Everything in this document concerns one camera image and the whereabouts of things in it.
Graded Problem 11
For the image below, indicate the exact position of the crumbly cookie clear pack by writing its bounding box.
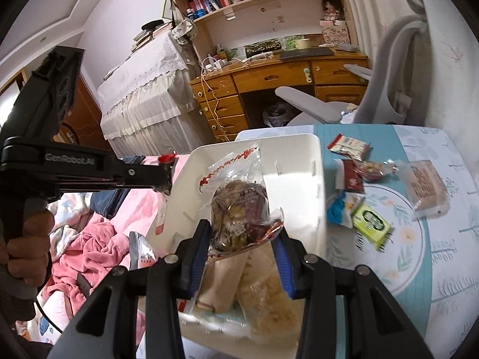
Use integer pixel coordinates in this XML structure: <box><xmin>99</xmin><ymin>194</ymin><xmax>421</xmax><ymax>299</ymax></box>
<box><xmin>235</xmin><ymin>243</ymin><xmax>304</xmax><ymax>340</ymax></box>

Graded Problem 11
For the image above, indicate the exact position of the brown sandwich cracker pack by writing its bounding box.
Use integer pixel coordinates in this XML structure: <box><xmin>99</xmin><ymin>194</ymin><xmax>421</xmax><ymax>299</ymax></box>
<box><xmin>196</xmin><ymin>253</ymin><xmax>248</xmax><ymax>314</ymax></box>

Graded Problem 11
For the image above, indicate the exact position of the dark nut cake pack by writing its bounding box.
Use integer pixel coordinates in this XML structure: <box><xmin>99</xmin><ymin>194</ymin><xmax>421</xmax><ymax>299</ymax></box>
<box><xmin>198</xmin><ymin>144</ymin><xmax>284</xmax><ymax>258</ymax></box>

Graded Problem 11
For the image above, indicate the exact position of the left hand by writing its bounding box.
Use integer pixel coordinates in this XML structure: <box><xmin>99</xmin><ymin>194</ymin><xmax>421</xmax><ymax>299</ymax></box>
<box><xmin>1</xmin><ymin>209</ymin><xmax>54</xmax><ymax>288</ymax></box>

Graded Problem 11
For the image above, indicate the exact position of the pink blanket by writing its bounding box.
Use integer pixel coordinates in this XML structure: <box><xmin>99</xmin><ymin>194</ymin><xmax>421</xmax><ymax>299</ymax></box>
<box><xmin>15</xmin><ymin>189</ymin><xmax>168</xmax><ymax>344</ymax></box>

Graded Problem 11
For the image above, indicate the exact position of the navy blue cloth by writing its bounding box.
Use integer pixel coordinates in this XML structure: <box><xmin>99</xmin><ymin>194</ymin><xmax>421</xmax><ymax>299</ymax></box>
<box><xmin>90</xmin><ymin>155</ymin><xmax>146</xmax><ymax>220</ymax></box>

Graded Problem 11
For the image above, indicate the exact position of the green snack pack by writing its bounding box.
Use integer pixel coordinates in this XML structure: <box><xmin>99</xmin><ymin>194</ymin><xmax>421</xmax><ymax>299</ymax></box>
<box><xmin>352</xmin><ymin>203</ymin><xmax>392</xmax><ymax>250</ymax></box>

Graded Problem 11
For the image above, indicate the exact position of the blue white snack pack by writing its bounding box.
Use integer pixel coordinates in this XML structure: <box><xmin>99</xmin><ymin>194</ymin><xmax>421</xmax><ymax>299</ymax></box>
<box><xmin>326</xmin><ymin>191</ymin><xmax>365</xmax><ymax>229</ymax></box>

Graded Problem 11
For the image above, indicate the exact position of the white lace covered cabinet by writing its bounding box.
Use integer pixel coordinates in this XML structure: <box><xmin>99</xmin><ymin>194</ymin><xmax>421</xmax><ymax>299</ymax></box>
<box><xmin>97</xmin><ymin>33</ymin><xmax>215</xmax><ymax>157</ymax></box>

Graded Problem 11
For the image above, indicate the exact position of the teal white patterned tablecloth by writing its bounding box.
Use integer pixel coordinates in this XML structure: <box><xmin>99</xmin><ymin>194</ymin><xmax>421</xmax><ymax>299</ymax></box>
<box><xmin>235</xmin><ymin>124</ymin><xmax>478</xmax><ymax>358</ymax></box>

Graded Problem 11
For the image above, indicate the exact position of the dark red snowflake snack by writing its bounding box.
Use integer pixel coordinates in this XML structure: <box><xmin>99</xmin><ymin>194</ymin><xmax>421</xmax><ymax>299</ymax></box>
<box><xmin>335</xmin><ymin>159</ymin><xmax>365</xmax><ymax>194</ymax></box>

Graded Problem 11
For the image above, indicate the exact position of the beige cake clear pack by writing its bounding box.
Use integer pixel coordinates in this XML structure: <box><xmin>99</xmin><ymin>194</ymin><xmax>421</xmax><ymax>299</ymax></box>
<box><xmin>396</xmin><ymin>160</ymin><xmax>450</xmax><ymax>219</ymax></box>

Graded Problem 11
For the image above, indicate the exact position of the clear nut bar pack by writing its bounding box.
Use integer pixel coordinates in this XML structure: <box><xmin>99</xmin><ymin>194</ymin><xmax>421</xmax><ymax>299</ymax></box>
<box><xmin>354</xmin><ymin>160</ymin><xmax>398</xmax><ymax>182</ymax></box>

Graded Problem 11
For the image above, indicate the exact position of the white plastic storage bin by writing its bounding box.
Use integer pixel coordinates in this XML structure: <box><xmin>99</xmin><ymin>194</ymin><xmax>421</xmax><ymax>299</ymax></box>
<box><xmin>153</xmin><ymin>134</ymin><xmax>326</xmax><ymax>358</ymax></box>

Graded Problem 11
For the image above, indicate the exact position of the red white striped snack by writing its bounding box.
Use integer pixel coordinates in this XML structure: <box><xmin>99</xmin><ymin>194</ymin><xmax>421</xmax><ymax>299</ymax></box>
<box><xmin>327</xmin><ymin>134</ymin><xmax>371</xmax><ymax>161</ymax></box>

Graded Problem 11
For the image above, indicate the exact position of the wooden desk with drawers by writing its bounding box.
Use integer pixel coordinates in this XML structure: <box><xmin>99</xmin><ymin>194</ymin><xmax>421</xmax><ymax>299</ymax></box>
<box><xmin>190</xmin><ymin>49</ymin><xmax>369</xmax><ymax>142</ymax></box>

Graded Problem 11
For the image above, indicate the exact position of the grey office chair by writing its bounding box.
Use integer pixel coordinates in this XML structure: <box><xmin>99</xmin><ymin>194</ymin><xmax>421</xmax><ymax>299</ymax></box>
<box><xmin>275</xmin><ymin>16</ymin><xmax>428</xmax><ymax>127</ymax></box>

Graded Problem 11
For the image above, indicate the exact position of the wooden bookshelf with books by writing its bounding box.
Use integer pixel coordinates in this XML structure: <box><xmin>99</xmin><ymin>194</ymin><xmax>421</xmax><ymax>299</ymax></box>
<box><xmin>172</xmin><ymin>0</ymin><xmax>357</xmax><ymax>59</ymax></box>

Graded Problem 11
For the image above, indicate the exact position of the black cable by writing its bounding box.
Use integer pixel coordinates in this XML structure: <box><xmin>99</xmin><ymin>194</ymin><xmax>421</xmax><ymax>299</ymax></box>
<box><xmin>33</xmin><ymin>250</ymin><xmax>65</xmax><ymax>336</ymax></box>

